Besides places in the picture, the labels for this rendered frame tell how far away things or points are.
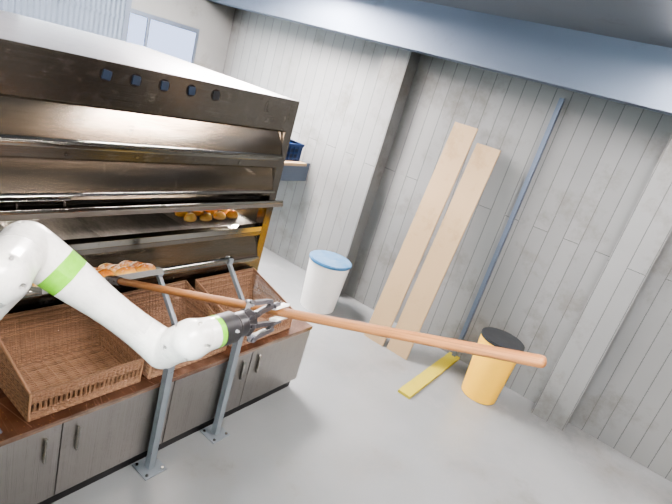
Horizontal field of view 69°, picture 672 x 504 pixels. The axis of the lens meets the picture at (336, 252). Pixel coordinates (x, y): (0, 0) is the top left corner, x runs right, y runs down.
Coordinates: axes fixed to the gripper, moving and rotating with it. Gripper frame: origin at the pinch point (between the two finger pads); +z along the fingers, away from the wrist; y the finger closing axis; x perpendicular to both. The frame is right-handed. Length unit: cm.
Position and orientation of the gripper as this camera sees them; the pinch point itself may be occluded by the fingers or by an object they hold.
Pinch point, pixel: (279, 311)
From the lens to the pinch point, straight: 158.4
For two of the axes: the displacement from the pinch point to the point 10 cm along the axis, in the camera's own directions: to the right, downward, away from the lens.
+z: 5.8, -1.1, 8.1
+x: 8.2, 0.7, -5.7
